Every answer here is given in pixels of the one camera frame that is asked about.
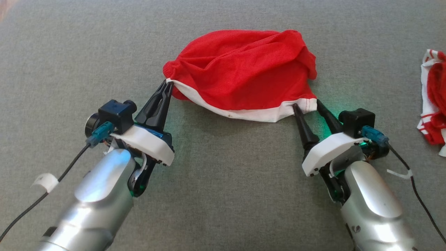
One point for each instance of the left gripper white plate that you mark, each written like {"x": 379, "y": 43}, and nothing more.
{"x": 150, "y": 144}

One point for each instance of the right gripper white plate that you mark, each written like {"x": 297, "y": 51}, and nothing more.
{"x": 327, "y": 153}

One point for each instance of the red shorts with white stripe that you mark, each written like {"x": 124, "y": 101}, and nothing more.
{"x": 244, "y": 69}

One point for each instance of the red jersey with white sleeves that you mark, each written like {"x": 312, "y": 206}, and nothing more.
{"x": 435, "y": 90}

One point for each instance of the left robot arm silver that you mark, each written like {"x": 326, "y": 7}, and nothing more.
{"x": 97, "y": 195}

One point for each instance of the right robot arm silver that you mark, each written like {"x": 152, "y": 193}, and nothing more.
{"x": 373, "y": 205}

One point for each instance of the large grey sofa seat cushion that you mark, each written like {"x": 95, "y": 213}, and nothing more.
{"x": 226, "y": 191}

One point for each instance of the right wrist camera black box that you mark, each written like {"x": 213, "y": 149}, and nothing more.
{"x": 357, "y": 120}

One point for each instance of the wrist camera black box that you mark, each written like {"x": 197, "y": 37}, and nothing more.
{"x": 115, "y": 113}
{"x": 357, "y": 120}

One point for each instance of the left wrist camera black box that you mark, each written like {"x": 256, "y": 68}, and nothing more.
{"x": 115, "y": 113}

